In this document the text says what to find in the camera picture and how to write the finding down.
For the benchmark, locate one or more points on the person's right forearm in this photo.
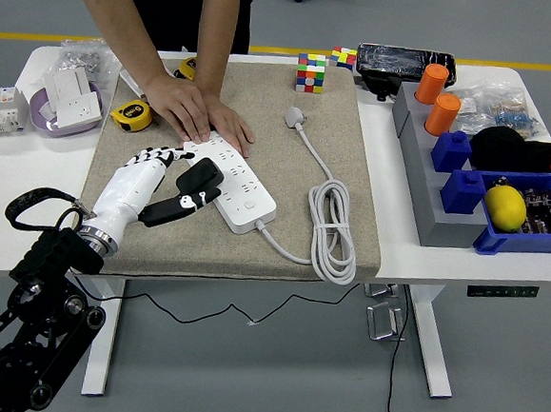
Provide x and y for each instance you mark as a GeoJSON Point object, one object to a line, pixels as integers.
{"type": "Point", "coordinates": [108, 21]}

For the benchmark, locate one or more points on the blue block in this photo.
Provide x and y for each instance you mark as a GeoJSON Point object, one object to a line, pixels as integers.
{"type": "Point", "coordinates": [451, 153]}
{"type": "Point", "coordinates": [462, 194]}

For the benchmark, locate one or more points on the grey block holder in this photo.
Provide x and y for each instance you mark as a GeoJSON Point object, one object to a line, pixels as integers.
{"type": "Point", "coordinates": [421, 179]}

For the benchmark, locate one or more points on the yellow lemon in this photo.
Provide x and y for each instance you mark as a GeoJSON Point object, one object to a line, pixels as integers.
{"type": "Point", "coordinates": [504, 209]}

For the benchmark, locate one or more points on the black cloth with red end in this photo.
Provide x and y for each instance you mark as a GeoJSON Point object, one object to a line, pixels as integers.
{"type": "Point", "coordinates": [504, 150]}

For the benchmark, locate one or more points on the black wrapped box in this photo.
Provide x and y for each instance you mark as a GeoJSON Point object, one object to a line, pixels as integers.
{"type": "Point", "coordinates": [392, 62]}

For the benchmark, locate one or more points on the large Rubik's cube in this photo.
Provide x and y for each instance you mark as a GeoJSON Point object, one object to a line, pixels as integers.
{"type": "Point", "coordinates": [310, 75]}

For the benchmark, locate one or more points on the person's left hand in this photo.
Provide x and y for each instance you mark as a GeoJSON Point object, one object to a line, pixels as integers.
{"type": "Point", "coordinates": [232, 127]}

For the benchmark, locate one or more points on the yellow black tape measure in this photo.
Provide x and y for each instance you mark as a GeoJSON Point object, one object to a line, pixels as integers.
{"type": "Point", "coordinates": [187, 68]}

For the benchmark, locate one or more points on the person's right hand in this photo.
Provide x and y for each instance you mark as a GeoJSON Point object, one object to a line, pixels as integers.
{"type": "Point", "coordinates": [178, 105]}

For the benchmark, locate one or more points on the person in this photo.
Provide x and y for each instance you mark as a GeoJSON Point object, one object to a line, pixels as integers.
{"type": "Point", "coordinates": [176, 7]}

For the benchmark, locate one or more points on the small Rubik's cube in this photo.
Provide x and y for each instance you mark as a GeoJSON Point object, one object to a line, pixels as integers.
{"type": "Point", "coordinates": [343, 58]}

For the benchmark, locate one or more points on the white power strip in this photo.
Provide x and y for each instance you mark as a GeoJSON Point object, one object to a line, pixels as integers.
{"type": "Point", "coordinates": [243, 189]}

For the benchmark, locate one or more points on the grey-brown mat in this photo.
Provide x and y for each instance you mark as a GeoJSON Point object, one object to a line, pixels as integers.
{"type": "Point", "coordinates": [265, 100]}

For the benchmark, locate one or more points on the white switch plate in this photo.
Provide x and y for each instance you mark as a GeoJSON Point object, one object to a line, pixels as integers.
{"type": "Point", "coordinates": [131, 82]}

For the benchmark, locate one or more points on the silver metal bracket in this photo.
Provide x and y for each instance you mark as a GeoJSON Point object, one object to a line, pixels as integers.
{"type": "Point", "coordinates": [383, 322]}
{"type": "Point", "coordinates": [381, 290]}

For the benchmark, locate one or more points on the clear bag of white parts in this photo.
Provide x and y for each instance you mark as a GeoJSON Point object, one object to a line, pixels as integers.
{"type": "Point", "coordinates": [474, 112]}

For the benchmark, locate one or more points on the purple bowl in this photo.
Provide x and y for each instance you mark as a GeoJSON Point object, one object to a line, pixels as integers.
{"type": "Point", "coordinates": [39, 123]}

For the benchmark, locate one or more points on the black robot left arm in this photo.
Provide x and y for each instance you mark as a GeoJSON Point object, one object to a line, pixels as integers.
{"type": "Point", "coordinates": [31, 339]}

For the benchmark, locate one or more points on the orange cylinder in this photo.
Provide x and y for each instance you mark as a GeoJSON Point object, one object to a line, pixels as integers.
{"type": "Point", "coordinates": [442, 115]}
{"type": "Point", "coordinates": [432, 85]}

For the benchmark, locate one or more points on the person's left forearm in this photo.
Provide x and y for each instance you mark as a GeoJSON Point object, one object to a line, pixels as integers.
{"type": "Point", "coordinates": [217, 34]}

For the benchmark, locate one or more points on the black table control panel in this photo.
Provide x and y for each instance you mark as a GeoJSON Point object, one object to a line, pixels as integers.
{"type": "Point", "coordinates": [502, 291]}

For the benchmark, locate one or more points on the clear bag of blue parts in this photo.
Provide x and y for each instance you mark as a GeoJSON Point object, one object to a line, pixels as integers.
{"type": "Point", "coordinates": [511, 117]}

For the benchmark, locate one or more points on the white wall socket panel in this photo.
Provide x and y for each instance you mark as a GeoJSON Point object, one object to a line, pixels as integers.
{"type": "Point", "coordinates": [81, 109]}

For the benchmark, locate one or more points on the white circuit breaker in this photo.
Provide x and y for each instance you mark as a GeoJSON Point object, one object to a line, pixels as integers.
{"type": "Point", "coordinates": [0, 108]}

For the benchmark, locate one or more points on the dark capacitors pile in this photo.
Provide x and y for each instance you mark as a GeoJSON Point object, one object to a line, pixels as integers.
{"type": "Point", "coordinates": [547, 213]}

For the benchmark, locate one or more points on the blue plastic bin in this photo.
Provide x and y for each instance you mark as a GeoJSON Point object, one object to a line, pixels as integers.
{"type": "Point", "coordinates": [516, 241]}

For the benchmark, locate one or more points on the black plug adapter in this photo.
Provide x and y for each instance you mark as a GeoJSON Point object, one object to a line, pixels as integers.
{"type": "Point", "coordinates": [199, 173]}

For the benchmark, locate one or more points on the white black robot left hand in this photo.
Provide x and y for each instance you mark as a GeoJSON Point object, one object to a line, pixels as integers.
{"type": "Point", "coordinates": [126, 189]}

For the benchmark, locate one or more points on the clear bag of screws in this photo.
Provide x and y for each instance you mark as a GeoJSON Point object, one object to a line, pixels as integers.
{"type": "Point", "coordinates": [82, 59]}

